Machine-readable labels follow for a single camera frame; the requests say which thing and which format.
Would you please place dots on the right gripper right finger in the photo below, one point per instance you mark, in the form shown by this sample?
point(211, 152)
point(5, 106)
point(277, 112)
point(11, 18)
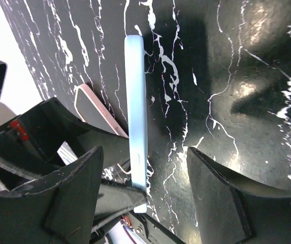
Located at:
point(232, 208)

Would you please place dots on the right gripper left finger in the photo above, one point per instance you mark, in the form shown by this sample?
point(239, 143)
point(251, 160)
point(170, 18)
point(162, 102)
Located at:
point(57, 208)

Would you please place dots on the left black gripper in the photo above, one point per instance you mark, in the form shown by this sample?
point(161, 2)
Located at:
point(114, 223)

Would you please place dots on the light blue phone case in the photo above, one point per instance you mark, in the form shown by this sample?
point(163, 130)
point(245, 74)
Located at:
point(135, 83)

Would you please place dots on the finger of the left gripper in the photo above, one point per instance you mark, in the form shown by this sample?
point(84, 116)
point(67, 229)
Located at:
point(29, 142)

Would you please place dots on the pink cased phone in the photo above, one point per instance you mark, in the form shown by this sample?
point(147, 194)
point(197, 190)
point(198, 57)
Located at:
point(92, 111)

